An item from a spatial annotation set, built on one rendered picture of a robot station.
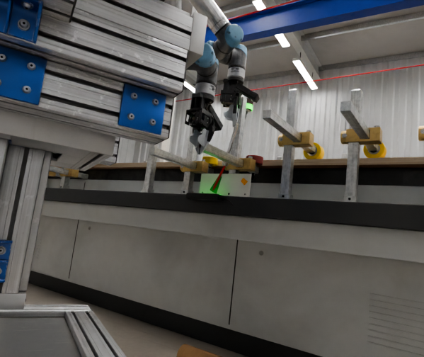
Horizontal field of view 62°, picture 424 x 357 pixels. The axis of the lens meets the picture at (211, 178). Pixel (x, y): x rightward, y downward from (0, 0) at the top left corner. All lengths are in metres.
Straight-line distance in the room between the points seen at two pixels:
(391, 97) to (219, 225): 7.86
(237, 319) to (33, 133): 1.29
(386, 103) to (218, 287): 7.79
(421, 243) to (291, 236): 0.43
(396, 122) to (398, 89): 0.77
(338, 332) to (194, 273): 0.74
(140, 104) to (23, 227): 0.38
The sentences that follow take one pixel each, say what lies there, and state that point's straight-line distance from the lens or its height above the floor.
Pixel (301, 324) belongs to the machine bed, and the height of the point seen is 0.20.
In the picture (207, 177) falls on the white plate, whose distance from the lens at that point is 1.61.
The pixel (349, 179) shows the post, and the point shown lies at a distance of 1.36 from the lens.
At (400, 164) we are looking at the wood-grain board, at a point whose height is 0.87.
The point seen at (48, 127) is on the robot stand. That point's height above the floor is 0.71.
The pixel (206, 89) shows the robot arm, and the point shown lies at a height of 1.04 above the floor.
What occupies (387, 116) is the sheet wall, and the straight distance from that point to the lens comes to 8.99.
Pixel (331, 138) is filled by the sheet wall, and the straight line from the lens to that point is 9.03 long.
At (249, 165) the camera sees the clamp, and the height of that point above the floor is 0.84.
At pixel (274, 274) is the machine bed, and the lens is 1.66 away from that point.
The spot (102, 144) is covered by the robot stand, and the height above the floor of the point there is 0.70.
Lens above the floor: 0.54
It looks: 9 degrees up
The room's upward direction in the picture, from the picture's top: 7 degrees clockwise
